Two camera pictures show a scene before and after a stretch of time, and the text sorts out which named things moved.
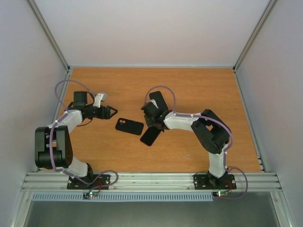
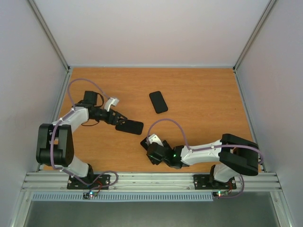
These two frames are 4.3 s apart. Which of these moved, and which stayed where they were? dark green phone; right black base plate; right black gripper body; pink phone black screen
Moved: pink phone black screen; right black gripper body
Stayed: right black base plate; dark green phone
